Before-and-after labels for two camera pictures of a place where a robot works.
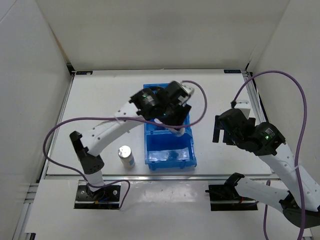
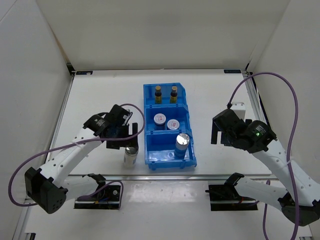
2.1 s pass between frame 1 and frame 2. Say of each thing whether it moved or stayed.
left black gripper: moved
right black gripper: stayed
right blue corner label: stayed
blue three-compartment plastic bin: stayed
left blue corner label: stayed
